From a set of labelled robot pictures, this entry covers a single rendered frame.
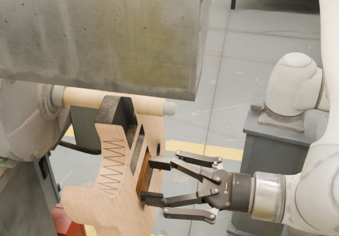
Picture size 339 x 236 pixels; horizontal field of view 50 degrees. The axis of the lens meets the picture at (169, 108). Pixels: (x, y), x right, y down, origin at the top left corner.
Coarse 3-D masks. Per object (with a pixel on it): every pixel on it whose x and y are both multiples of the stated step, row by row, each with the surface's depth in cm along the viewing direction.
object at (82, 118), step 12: (72, 108) 93; (84, 108) 92; (96, 108) 92; (72, 120) 96; (84, 120) 95; (84, 132) 98; (96, 132) 97; (60, 144) 102; (72, 144) 104; (84, 144) 101; (96, 144) 100
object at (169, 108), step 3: (165, 102) 62; (168, 102) 62; (171, 102) 62; (165, 105) 61; (168, 105) 61; (171, 105) 61; (174, 105) 62; (165, 108) 61; (168, 108) 61; (171, 108) 61; (174, 108) 61; (165, 111) 61; (168, 111) 61; (171, 111) 61; (174, 111) 62; (165, 114) 62; (168, 114) 62; (171, 114) 62
